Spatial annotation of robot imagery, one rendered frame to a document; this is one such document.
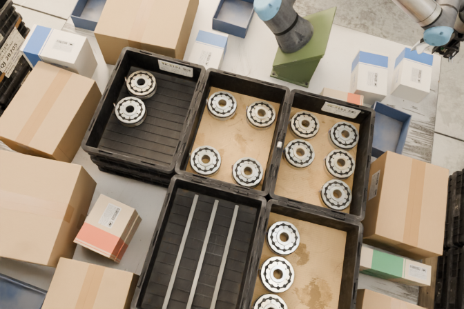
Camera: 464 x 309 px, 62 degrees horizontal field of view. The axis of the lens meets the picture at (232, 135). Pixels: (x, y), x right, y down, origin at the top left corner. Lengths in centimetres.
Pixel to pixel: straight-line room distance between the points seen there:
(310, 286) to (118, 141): 78
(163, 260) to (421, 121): 115
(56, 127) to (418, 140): 136
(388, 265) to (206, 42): 104
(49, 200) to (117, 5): 75
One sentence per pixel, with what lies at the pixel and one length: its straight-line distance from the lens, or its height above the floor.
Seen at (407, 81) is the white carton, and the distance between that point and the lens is 173.
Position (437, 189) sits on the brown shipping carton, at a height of 86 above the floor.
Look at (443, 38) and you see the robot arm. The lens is 135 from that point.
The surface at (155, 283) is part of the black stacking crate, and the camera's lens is 126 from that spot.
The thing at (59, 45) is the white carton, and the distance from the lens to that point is 156.
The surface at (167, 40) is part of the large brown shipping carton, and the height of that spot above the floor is 90.
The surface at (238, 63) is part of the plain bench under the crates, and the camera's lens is 167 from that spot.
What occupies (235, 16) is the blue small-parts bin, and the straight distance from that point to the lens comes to 181.
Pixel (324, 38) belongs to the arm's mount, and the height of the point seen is 93.
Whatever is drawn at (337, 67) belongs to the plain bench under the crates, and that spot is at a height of 70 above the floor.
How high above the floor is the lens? 208
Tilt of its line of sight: 66 degrees down
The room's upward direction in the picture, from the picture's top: 11 degrees clockwise
